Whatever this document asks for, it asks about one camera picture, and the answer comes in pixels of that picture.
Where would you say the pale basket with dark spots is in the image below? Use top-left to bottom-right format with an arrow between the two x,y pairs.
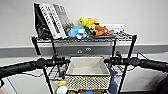
64,56 -> 112,91

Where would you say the yellow bag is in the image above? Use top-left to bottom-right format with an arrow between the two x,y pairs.
54,79 -> 68,87

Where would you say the large blue plush toy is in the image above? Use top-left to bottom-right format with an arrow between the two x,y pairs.
108,68 -> 118,94

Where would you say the green bowl with white lid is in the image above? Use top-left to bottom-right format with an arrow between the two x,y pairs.
54,85 -> 70,94

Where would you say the brown plush toy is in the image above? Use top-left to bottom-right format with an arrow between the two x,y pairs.
89,25 -> 115,38

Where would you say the grey plush toy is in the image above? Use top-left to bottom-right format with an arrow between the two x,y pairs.
63,22 -> 75,35

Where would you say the white flat box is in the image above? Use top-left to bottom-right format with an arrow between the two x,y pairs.
104,23 -> 125,34

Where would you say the small blue box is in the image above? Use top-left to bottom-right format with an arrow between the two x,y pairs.
84,89 -> 95,94

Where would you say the white box with dark print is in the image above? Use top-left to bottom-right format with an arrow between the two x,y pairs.
38,2 -> 67,41

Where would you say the black bag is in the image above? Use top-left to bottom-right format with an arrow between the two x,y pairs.
33,3 -> 52,40

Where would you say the yellow plush toy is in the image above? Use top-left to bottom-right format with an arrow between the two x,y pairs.
77,16 -> 100,31

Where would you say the grey printed box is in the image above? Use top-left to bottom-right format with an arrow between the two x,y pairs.
52,3 -> 73,35

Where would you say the grey wall socket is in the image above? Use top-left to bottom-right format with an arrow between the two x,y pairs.
76,49 -> 83,55
84,47 -> 92,53

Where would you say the black wire shelf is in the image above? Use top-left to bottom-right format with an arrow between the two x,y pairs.
30,31 -> 139,94

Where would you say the long grey wall band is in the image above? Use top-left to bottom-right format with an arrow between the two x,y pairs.
0,44 -> 168,58

